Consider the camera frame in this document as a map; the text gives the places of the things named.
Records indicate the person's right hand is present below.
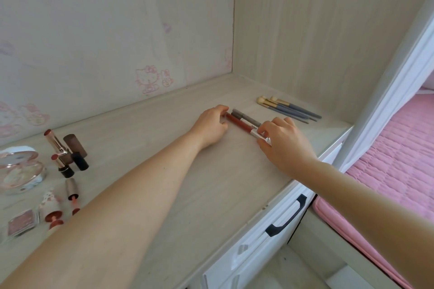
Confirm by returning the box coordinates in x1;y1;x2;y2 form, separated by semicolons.
256;117;319;179

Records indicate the person's left hand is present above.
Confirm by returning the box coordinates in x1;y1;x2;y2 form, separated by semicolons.
189;105;231;150

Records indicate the white grey eyeliner pen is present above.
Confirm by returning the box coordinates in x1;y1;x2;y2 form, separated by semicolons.
230;112;260;130

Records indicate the red lip gloss tube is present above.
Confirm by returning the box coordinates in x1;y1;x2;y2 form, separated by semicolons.
225;112;272;145

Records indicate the set of makeup brushes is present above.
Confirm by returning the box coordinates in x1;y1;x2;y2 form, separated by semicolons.
263;104;310;125

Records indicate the grey eyebrow pencil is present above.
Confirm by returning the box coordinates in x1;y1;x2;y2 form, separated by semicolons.
232;108;262;127

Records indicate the black lipstick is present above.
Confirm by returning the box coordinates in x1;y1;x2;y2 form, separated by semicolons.
71;152;90;172

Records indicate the brown lipstick cap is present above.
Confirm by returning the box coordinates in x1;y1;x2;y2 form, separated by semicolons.
63;134;88;159

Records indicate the small black case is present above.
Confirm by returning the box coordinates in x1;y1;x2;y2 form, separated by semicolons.
51;154;75;179

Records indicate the rose gold brown lipstick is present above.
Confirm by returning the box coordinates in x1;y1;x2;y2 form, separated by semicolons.
43;129;74;164

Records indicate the white round blush compact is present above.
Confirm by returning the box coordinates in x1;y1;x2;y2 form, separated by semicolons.
0;145;47;195

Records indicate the pink glitter single eyeshadow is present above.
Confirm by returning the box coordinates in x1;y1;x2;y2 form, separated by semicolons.
6;209;40;237

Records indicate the person's left forearm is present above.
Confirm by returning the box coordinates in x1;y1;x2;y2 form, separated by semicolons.
0;132;204;289

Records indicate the pink quilted mat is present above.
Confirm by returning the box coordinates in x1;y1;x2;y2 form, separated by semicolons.
311;94;434;289

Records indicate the light wooden side panel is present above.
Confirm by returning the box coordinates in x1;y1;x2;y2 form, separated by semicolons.
232;0;434;127

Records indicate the dark drawer handle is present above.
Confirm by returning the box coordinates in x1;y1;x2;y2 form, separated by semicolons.
265;194;307;238

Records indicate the white panelled bed frame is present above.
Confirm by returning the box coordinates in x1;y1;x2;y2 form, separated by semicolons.
339;0;434;174

